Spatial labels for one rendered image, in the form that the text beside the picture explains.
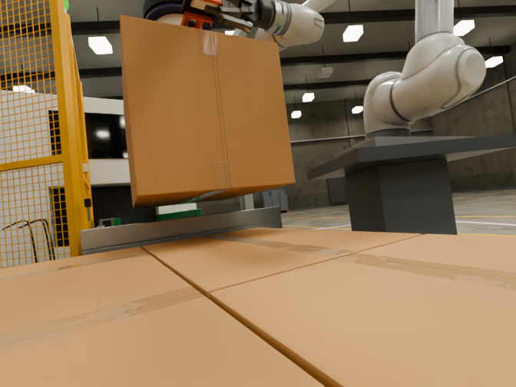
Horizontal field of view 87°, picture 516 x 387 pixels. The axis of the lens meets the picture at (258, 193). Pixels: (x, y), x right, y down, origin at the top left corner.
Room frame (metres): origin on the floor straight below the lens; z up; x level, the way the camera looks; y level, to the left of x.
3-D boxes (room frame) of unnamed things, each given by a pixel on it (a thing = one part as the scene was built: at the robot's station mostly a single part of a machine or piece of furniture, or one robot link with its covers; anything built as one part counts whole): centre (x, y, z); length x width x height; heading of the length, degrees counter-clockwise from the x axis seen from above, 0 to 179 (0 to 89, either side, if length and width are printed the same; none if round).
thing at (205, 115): (0.92, 0.21, 0.87); 0.60 x 0.40 x 0.40; 26
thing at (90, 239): (0.97, 0.23, 0.58); 0.70 x 0.03 x 0.06; 120
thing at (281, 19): (0.82, -0.11, 1.20); 0.09 x 0.06 x 0.09; 29
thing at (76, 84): (2.30, 1.47, 1.05); 1.17 x 0.10 x 2.10; 30
